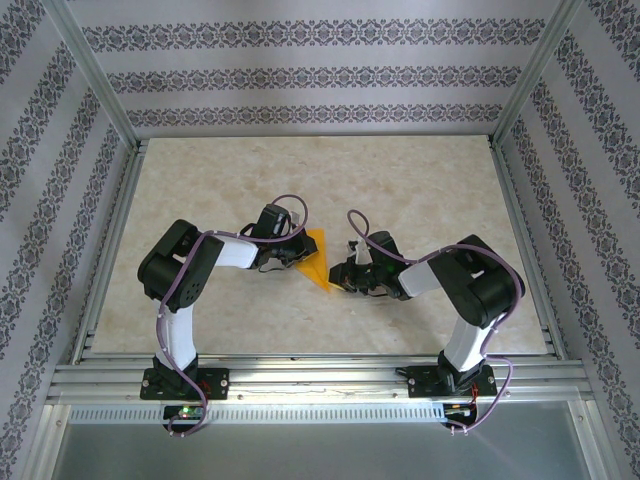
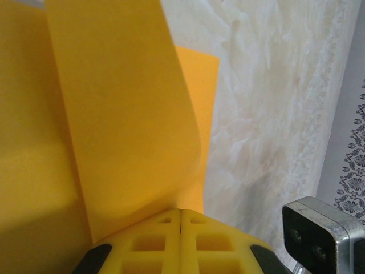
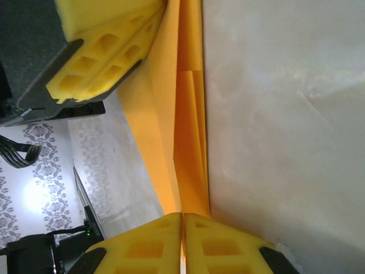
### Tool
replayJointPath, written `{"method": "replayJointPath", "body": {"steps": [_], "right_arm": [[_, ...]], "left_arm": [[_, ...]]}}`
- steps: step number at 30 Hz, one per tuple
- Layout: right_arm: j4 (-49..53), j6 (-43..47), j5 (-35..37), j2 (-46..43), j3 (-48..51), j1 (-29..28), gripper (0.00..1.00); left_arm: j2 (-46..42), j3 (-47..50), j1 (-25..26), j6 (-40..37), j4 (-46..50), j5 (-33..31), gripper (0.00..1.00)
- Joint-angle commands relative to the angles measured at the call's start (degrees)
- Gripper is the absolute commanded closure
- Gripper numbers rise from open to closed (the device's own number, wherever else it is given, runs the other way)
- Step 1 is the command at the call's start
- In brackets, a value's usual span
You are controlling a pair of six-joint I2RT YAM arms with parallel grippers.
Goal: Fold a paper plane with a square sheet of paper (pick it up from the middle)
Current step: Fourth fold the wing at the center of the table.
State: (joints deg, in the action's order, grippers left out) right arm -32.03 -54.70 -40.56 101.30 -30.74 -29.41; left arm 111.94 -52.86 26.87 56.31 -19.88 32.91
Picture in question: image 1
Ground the orange paper sheet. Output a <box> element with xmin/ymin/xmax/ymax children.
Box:
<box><xmin>293</xmin><ymin>227</ymin><xmax>333</xmax><ymax>295</ymax></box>

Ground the grey metal bottom panel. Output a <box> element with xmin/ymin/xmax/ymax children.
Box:
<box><xmin>38</xmin><ymin>418</ymin><xmax>604</xmax><ymax>480</ymax></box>

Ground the controller board with green light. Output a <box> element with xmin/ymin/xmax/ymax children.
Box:
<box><xmin>163</xmin><ymin>405</ymin><xmax>206</xmax><ymax>420</ymax></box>

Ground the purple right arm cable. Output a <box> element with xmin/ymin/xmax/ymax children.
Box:
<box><xmin>346</xmin><ymin>209</ymin><xmax>526</xmax><ymax>436</ymax></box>

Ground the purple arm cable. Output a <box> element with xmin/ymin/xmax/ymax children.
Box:
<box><xmin>155</xmin><ymin>193</ymin><xmax>309</xmax><ymax>441</ymax></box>
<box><xmin>346</xmin><ymin>209</ymin><xmax>526</xmax><ymax>436</ymax></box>

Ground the aluminium mounting rail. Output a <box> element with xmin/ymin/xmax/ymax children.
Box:
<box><xmin>47</xmin><ymin>354</ymin><xmax>586</xmax><ymax>401</ymax></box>

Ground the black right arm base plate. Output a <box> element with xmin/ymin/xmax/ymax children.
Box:
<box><xmin>407</xmin><ymin>364</ymin><xmax>499</xmax><ymax>400</ymax></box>

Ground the slotted grey cable duct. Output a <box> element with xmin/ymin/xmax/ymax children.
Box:
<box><xmin>67</xmin><ymin>403</ymin><xmax>449</xmax><ymax>424</ymax></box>

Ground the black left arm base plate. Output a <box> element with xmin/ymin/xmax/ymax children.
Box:
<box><xmin>141</xmin><ymin>367</ymin><xmax>231</xmax><ymax>401</ymax></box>

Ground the aluminium side rail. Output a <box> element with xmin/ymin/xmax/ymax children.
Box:
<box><xmin>488</xmin><ymin>138</ymin><xmax>569</xmax><ymax>359</ymax></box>
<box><xmin>72</xmin><ymin>139</ymin><xmax>150</xmax><ymax>364</ymax></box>

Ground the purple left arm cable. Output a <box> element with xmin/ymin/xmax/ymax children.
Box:
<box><xmin>155</xmin><ymin>193</ymin><xmax>309</xmax><ymax>441</ymax></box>

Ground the aluminium frame post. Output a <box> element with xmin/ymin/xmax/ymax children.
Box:
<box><xmin>44</xmin><ymin>0</ymin><xmax>141</xmax><ymax>151</ymax></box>
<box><xmin>489</xmin><ymin>0</ymin><xmax>586</xmax><ymax>149</ymax></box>

